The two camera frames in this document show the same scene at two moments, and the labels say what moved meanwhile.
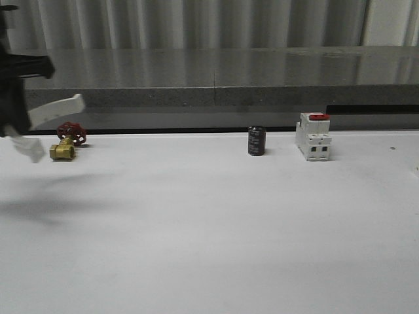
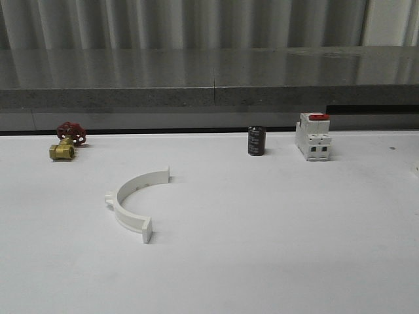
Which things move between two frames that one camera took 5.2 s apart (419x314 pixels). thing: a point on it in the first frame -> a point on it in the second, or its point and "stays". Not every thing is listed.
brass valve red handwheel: (71, 134) stays
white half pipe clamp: (35, 116) -> (127, 188)
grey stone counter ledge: (229, 76) stays
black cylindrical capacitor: (256, 140) stays
